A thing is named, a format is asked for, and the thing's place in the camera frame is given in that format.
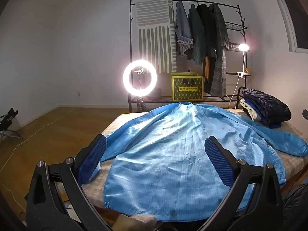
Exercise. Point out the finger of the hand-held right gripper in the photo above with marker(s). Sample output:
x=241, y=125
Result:
x=305, y=114

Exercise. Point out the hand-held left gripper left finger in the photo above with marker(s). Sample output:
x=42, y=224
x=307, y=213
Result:
x=92, y=158

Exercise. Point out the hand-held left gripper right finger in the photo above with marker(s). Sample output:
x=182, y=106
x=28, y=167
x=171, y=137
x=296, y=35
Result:
x=219, y=161

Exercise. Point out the light blue jacket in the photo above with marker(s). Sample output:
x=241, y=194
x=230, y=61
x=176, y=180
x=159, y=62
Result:
x=168, y=154

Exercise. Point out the pile of folded clothes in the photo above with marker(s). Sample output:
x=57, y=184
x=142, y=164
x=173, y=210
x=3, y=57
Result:
x=267, y=103

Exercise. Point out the black metal clothes rack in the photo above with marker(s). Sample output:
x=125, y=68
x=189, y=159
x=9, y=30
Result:
x=130, y=28

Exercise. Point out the folded blue garment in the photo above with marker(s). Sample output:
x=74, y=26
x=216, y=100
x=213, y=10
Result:
x=255, y=108

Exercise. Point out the folded white garment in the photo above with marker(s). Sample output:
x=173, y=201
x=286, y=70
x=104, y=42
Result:
x=250, y=113

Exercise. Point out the small toy bear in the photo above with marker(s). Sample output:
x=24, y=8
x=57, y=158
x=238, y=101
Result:
x=247, y=71

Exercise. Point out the yellow green box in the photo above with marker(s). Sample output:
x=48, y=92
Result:
x=187, y=89

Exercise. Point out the person's dark grey clothing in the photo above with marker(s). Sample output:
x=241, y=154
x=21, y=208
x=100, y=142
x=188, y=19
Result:
x=296, y=204

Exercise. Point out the white clip lamp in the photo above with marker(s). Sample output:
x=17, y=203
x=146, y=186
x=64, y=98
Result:
x=243, y=47

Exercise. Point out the orange scarf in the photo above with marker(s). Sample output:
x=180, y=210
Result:
x=207, y=67

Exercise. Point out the dark green jacket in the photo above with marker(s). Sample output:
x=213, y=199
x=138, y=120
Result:
x=198, y=38

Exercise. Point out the black coat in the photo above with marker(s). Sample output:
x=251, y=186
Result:
x=208, y=28

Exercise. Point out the white green striped cloth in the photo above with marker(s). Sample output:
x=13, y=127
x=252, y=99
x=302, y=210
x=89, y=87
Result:
x=154, y=28

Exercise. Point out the black metal bed frame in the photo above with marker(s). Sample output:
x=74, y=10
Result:
x=238, y=98

